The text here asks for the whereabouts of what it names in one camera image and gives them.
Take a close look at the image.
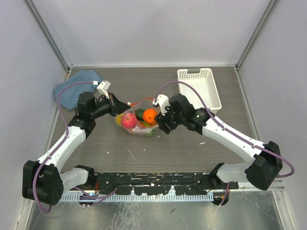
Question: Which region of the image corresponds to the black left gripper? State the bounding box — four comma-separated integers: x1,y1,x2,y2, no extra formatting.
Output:
90,92,130,119

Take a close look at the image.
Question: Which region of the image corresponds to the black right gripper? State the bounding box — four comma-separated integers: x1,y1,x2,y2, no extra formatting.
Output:
154,102,185,135

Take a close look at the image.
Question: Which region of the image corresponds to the yellow toy lemon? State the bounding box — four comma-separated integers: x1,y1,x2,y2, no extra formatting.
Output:
116,114,123,126

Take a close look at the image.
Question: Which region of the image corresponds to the red toy apple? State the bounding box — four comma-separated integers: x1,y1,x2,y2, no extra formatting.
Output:
121,113,137,129

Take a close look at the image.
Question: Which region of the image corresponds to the dark green toy avocado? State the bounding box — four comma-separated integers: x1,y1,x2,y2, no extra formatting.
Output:
134,108,145,121

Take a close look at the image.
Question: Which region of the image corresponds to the clear zip bag orange zipper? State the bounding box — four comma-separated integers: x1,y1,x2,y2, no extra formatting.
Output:
115,97,160,137

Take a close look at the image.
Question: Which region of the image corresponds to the orange toy fruit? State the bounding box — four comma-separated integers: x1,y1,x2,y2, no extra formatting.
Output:
142,109,157,125

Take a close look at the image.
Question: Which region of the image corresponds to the green toy fruit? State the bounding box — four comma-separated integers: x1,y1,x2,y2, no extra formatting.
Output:
141,121,156,137

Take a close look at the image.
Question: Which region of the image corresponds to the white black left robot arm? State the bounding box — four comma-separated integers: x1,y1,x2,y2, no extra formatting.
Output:
22,92,130,206

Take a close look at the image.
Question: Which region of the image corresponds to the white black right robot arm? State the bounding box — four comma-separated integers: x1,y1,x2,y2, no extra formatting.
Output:
152,94,283,190

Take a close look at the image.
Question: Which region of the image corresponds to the white perforated plastic basket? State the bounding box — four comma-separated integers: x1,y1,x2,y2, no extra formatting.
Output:
177,68,222,114

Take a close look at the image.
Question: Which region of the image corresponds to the blue folded cloth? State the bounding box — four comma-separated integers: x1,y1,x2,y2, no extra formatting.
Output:
53,69,102,111

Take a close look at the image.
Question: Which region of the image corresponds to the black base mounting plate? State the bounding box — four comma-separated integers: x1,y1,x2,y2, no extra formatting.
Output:
68,172,239,196

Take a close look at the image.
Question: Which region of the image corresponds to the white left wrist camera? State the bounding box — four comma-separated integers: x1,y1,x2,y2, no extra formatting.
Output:
93,80,111,97

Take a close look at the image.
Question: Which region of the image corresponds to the left aluminium corner post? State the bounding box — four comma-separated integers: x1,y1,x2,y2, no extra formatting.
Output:
24,0,71,72

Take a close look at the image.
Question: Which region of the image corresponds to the aluminium corner post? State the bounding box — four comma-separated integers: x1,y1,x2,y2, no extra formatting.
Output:
24,0,71,72
235,0,281,70

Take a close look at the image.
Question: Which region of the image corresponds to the blue slotted cable duct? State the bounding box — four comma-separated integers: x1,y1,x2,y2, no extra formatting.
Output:
60,192,214,203

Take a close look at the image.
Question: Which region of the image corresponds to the right aluminium corner post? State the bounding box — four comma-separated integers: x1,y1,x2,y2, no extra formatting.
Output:
235,0,281,70

